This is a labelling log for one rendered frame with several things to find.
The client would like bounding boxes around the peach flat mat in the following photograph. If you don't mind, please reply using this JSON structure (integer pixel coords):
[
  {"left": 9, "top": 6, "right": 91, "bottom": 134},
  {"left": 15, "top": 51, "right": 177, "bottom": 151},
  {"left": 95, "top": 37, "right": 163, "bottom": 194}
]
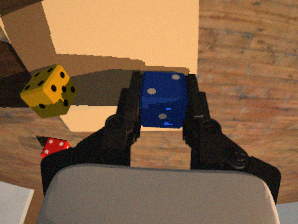
[{"left": 0, "top": 0, "right": 199, "bottom": 132}]

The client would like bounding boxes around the blue die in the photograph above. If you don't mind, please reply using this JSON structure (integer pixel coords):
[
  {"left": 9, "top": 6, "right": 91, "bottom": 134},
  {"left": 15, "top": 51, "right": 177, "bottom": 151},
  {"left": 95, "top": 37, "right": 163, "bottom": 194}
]
[{"left": 139, "top": 71, "right": 188, "bottom": 129}]

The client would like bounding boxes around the yellow die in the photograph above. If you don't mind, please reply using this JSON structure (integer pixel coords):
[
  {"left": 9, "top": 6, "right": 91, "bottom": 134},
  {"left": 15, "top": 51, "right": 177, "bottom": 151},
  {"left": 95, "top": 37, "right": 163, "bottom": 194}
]
[{"left": 20, "top": 65, "right": 78, "bottom": 119}]

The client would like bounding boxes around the red die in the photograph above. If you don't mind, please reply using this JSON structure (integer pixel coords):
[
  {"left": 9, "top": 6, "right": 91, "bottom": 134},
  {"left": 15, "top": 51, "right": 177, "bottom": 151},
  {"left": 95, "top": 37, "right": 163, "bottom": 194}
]
[{"left": 41, "top": 137, "right": 70, "bottom": 158}]

